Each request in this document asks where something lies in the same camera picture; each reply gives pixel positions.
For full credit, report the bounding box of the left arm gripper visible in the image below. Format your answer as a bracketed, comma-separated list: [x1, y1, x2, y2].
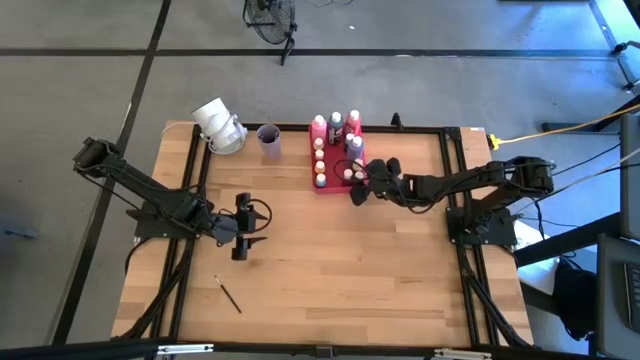
[214, 192, 271, 262]

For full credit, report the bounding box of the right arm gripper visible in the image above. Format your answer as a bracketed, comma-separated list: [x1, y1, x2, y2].
[348, 157, 416, 207]

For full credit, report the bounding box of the large purple paint bottle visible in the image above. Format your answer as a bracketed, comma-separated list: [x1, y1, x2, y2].
[346, 135, 366, 162]

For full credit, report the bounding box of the large dark blue paint bottle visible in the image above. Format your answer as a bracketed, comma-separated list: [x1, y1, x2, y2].
[326, 110, 345, 146]

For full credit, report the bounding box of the large red paint bottle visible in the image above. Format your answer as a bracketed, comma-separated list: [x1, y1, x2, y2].
[343, 108, 362, 136]

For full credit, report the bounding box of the large pink paint bottle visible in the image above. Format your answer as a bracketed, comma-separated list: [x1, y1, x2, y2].
[310, 114, 328, 146]

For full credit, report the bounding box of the pink plastic tray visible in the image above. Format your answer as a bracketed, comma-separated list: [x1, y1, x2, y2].
[307, 121, 370, 195]

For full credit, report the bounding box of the lavender plastic cup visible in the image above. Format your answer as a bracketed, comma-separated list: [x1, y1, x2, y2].
[255, 123, 283, 161]

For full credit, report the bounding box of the black floor fan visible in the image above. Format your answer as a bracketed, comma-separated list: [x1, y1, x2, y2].
[242, 0, 300, 67]

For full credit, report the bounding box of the black bag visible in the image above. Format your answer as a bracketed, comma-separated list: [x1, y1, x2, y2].
[553, 257, 599, 342]

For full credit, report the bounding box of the black office chair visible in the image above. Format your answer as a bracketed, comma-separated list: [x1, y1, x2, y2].
[612, 39, 640, 94]

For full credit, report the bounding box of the computer keyboard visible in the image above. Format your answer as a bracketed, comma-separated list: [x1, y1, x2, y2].
[623, 262, 640, 321]

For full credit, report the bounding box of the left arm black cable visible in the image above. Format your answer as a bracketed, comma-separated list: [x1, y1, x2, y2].
[247, 198, 274, 234]

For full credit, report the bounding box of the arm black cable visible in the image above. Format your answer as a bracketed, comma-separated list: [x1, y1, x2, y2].
[247, 198, 274, 234]
[333, 158, 374, 181]

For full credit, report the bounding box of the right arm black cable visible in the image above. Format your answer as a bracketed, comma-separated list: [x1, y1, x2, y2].
[333, 158, 374, 181]

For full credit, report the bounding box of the black aluminium table frame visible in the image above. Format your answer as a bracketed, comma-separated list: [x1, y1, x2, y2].
[112, 122, 534, 360]

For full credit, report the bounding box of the black handled paint brush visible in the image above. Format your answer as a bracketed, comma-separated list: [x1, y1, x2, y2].
[213, 274, 243, 315]

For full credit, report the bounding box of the yellow extension cord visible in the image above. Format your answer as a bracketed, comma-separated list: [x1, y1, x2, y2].
[487, 102, 640, 151]

